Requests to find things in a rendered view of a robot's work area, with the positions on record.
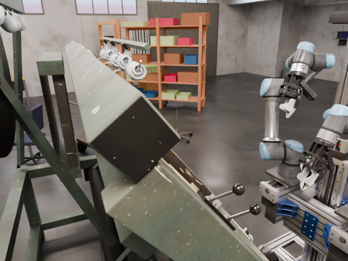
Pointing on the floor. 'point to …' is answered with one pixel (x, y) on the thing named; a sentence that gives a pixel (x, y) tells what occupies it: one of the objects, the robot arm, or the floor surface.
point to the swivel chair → (38, 116)
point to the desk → (23, 88)
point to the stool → (177, 116)
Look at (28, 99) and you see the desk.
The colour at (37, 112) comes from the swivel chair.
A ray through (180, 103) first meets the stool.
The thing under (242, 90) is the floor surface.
